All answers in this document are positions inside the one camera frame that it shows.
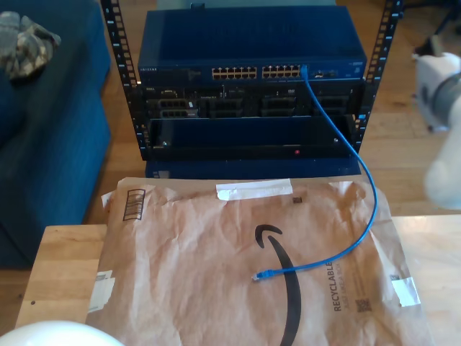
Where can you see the blue network switch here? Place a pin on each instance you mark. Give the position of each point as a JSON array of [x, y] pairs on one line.
[[252, 36]]

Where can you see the black rack frame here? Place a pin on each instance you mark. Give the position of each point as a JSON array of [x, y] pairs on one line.
[[120, 54]]

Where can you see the blue rack base panel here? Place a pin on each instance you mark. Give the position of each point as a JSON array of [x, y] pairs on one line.
[[252, 169]]

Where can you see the white shipping label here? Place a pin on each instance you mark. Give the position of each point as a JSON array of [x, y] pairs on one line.
[[102, 292]]

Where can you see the brown paper mailer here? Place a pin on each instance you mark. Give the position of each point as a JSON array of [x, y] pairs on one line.
[[198, 270]]

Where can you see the long white tape strip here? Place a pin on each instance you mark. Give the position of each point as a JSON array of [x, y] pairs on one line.
[[252, 189]]

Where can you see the short white tape strip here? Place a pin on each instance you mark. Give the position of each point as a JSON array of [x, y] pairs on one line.
[[405, 291]]

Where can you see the blue sofa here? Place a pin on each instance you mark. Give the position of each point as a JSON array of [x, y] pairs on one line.
[[54, 144]]

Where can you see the black office chair base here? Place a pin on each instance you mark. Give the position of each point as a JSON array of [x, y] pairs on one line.
[[437, 32]]

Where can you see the black rack server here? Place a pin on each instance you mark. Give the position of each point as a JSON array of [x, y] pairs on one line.
[[234, 104]]

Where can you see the camouflage cloth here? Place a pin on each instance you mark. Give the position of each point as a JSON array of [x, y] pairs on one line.
[[25, 47]]

